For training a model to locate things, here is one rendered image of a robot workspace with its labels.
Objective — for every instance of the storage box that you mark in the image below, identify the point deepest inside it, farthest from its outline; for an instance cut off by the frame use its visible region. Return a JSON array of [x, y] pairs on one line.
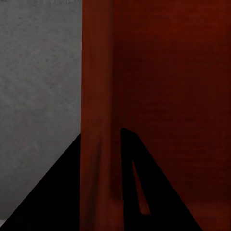
[[162, 69]]

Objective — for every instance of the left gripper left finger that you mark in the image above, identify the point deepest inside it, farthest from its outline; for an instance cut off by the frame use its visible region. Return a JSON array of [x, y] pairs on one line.
[[54, 203]]

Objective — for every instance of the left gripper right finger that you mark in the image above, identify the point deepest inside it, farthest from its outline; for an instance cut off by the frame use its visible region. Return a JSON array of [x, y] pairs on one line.
[[168, 211]]

